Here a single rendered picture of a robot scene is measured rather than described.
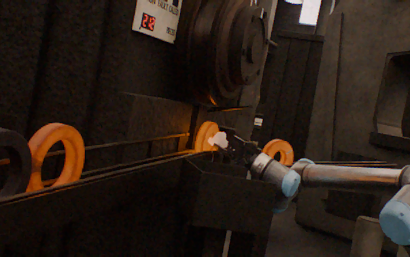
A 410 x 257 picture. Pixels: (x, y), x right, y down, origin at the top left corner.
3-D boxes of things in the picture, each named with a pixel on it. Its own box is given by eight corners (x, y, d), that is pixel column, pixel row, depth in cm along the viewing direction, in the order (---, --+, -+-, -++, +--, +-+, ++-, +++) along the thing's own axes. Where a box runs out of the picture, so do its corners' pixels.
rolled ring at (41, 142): (47, 222, 134) (36, 219, 136) (92, 165, 146) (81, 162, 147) (20, 166, 122) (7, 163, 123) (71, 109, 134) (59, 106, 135)
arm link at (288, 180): (286, 204, 210) (291, 189, 202) (257, 185, 214) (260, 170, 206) (300, 186, 215) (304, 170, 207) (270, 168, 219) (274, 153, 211)
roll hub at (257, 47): (222, 79, 201) (238, -3, 200) (247, 86, 227) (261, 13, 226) (237, 81, 199) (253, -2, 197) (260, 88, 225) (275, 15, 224)
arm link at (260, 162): (263, 179, 217) (255, 180, 208) (252, 172, 219) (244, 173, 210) (275, 158, 216) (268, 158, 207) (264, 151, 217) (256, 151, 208)
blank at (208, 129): (199, 119, 214) (208, 120, 213) (214, 123, 229) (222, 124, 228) (190, 160, 214) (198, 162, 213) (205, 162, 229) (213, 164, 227)
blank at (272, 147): (266, 181, 254) (271, 182, 252) (255, 150, 249) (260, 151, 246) (292, 163, 261) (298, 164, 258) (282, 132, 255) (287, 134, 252)
